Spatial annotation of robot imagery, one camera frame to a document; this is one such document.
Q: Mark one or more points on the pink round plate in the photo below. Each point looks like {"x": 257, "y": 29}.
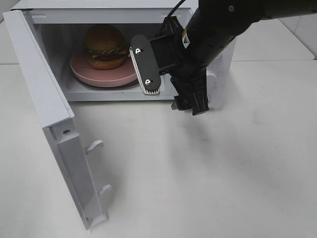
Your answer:
{"x": 120, "y": 76}

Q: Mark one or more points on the toy burger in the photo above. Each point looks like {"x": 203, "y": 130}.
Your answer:
{"x": 106, "y": 47}

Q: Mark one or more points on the white microwave knob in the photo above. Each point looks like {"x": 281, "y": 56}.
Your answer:
{"x": 211, "y": 78}

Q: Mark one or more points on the white round door button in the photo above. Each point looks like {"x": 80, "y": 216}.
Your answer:
{"x": 209, "y": 98}

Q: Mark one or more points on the white microwave oven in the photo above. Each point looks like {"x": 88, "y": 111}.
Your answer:
{"x": 121, "y": 153}

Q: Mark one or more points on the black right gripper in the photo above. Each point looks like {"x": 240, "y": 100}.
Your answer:
{"x": 185, "y": 57}

